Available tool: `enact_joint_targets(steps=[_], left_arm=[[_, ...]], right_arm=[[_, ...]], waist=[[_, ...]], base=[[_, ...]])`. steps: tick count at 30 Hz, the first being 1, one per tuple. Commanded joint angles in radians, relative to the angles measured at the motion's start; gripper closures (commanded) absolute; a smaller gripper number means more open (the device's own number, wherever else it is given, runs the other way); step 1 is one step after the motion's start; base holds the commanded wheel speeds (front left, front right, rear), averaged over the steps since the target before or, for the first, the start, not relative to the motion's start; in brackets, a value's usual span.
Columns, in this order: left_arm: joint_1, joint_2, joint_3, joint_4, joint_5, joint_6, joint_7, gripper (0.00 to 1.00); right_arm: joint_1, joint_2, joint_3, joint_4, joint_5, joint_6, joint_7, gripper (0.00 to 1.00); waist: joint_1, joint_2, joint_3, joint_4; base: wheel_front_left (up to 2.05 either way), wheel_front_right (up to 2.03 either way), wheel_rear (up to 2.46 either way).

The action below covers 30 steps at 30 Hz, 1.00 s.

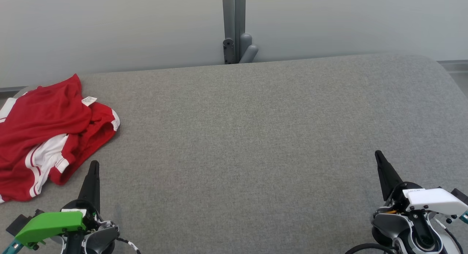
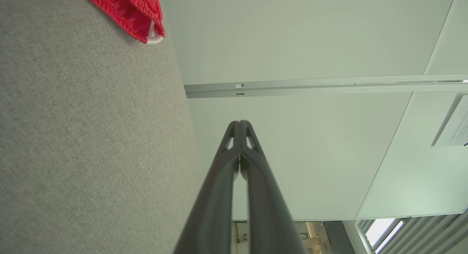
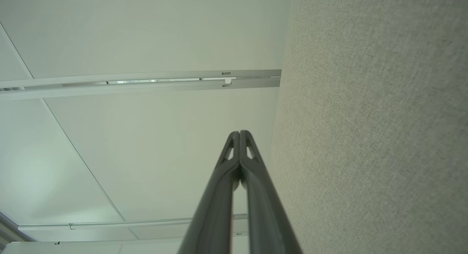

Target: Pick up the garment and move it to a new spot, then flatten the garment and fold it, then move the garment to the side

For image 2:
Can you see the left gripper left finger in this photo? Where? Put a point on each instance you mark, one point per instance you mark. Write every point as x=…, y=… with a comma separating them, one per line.
x=215, y=195

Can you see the bright window pane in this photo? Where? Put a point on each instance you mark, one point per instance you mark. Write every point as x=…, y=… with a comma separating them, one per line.
x=380, y=230

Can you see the red and white basketball jersey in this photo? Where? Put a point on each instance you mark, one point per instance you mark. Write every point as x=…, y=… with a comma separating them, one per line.
x=128, y=8

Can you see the grey fabric sofa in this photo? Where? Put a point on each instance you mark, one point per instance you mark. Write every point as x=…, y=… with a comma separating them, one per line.
x=73, y=137

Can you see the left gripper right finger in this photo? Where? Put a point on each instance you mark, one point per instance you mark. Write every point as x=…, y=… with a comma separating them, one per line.
x=267, y=210

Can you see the grey slatted wall panel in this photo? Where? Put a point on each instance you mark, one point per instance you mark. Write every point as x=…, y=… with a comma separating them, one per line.
x=431, y=235

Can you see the white paper wall notice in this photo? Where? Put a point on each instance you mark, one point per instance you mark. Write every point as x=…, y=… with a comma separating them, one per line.
x=457, y=129

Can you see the aluminium wall rail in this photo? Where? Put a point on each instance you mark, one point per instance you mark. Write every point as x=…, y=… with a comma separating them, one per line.
x=329, y=86

